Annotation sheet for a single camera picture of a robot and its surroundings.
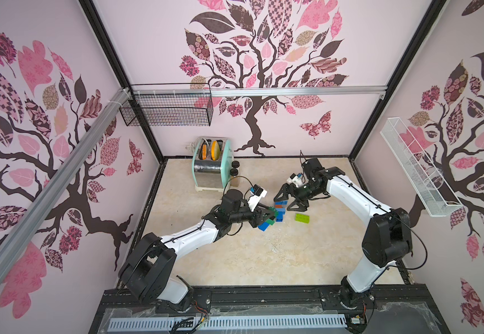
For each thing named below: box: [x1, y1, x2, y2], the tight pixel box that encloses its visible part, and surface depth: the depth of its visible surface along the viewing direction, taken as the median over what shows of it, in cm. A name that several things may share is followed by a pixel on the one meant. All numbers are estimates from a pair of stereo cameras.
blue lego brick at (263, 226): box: [257, 221, 271, 232], surface depth 80 cm
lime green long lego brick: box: [294, 212, 311, 225], surface depth 97 cm
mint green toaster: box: [191, 136, 235, 193], surface depth 100 cm
